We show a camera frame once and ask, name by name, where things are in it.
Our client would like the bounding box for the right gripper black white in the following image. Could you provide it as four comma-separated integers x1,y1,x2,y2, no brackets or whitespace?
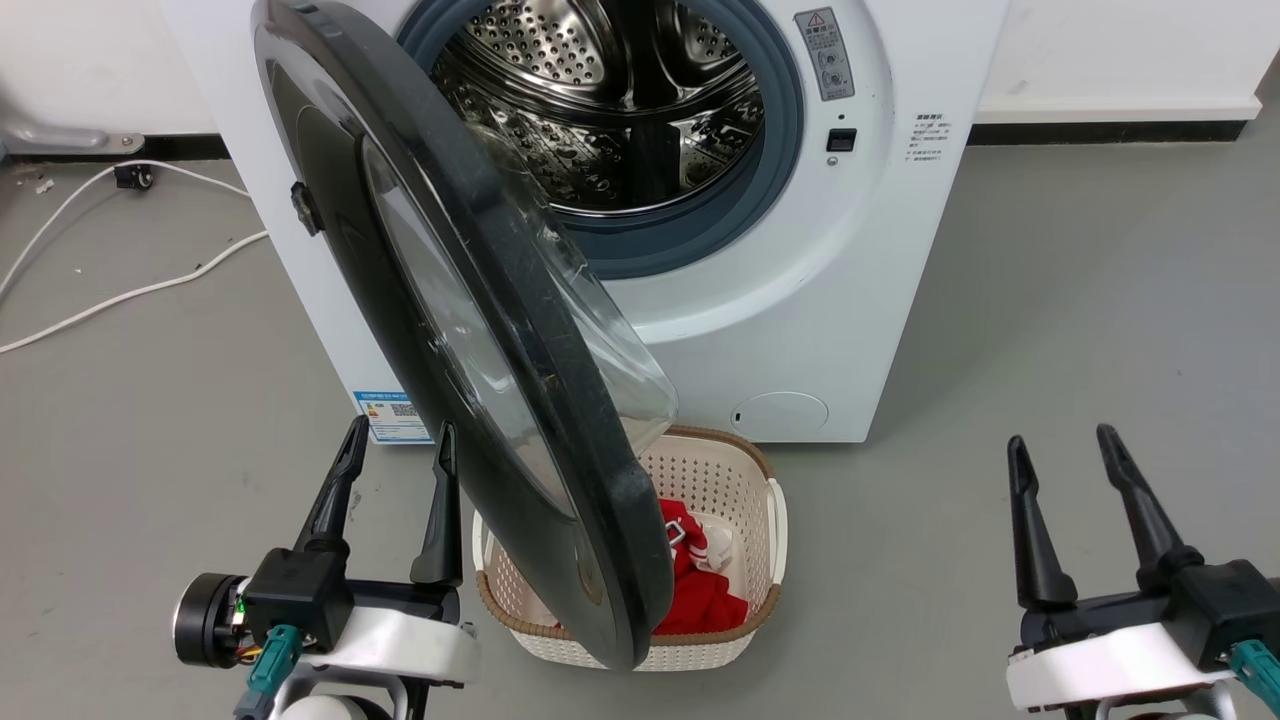
1004,423,1280,714

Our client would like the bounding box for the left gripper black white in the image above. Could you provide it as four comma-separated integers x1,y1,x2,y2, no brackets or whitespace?
173,414,482,692

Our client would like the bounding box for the dark round washing machine door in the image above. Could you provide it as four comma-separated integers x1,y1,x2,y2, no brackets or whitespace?
250,0,681,672

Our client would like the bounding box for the white front-load washing machine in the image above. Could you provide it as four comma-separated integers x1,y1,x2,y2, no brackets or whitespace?
160,0,1011,446

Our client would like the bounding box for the grey-blue rubber door gasket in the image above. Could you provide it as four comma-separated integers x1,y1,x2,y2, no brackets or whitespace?
397,0,807,282

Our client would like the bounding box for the blue energy label sticker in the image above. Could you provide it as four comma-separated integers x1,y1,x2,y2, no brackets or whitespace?
354,389,434,446

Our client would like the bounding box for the round white filter cover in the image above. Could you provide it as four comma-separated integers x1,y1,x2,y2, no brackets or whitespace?
731,391,831,442

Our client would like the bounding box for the red garment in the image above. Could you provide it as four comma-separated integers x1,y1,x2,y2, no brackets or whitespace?
648,497,750,638

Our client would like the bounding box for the white cloth piece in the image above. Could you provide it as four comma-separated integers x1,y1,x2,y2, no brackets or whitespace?
700,518,735,573

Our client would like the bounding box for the cream perforated laundry basket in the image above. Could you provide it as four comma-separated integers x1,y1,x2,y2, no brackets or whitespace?
472,425,789,673

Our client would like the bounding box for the black baseboard strip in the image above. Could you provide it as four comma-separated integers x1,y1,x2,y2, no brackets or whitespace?
8,133,233,164
967,119,1250,147

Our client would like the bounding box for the perforated steel washer drum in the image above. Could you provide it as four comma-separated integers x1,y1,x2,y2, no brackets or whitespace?
430,0,767,214

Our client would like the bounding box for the grey warning sticker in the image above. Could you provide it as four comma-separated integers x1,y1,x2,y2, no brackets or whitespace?
794,7,857,103

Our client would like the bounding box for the teal left gripper cable plug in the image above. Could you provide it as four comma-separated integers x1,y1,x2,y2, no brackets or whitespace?
234,624,305,720

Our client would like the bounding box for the teal gripper cable plug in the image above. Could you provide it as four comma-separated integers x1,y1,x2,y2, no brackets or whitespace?
234,624,305,720
1228,640,1280,713

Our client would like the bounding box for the teal right gripper cable plug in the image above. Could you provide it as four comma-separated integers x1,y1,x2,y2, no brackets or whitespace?
1228,640,1280,713

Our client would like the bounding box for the white power cable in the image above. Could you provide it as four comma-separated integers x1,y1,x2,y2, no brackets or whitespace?
0,158,253,301
0,230,271,356

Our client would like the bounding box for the grey metal floor bracket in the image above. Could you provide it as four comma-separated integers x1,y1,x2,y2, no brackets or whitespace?
0,98,147,157

